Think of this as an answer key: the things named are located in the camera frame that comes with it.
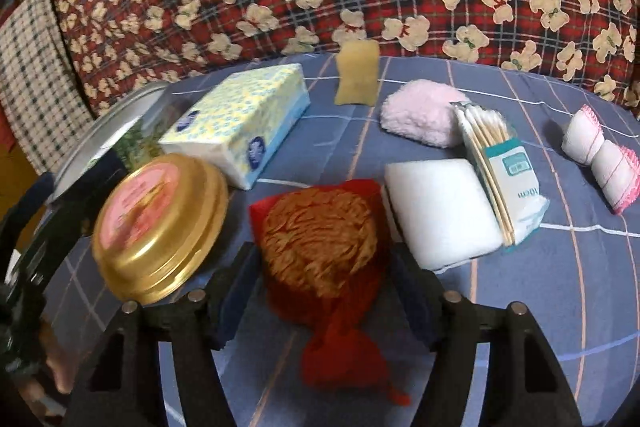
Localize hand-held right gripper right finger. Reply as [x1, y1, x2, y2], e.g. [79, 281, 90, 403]
[387, 249, 583, 427]

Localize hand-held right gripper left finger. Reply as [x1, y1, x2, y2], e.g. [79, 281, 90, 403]
[65, 242, 261, 427]

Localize white sponge block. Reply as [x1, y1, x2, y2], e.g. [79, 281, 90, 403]
[384, 158, 503, 270]

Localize red mesh bag with scrubber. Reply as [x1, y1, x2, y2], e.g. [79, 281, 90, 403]
[248, 179, 413, 393]

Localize cotton swab pack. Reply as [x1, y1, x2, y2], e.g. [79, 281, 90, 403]
[452, 102, 551, 248]

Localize round metal tin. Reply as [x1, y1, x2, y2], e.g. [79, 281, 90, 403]
[45, 81, 173, 208]

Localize pink fluffy cloth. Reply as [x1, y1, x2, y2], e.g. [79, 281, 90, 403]
[380, 79, 471, 150]

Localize yellow sponge block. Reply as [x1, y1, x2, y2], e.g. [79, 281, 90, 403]
[334, 39, 380, 108]

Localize white towel bundle pink edge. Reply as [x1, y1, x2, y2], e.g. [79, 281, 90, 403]
[561, 105, 640, 215]

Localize person's left hand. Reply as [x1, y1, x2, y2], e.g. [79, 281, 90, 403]
[42, 327, 73, 393]

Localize gold tin lid pink label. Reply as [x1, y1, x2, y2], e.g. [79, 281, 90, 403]
[92, 153, 230, 305]

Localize blue plaid bedsheet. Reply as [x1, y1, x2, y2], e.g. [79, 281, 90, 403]
[0, 52, 640, 427]

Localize yellow-dotted tissue pack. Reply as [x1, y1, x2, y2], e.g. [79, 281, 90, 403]
[159, 64, 311, 190]

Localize checked cloth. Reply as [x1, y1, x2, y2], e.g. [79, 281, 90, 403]
[0, 0, 96, 178]

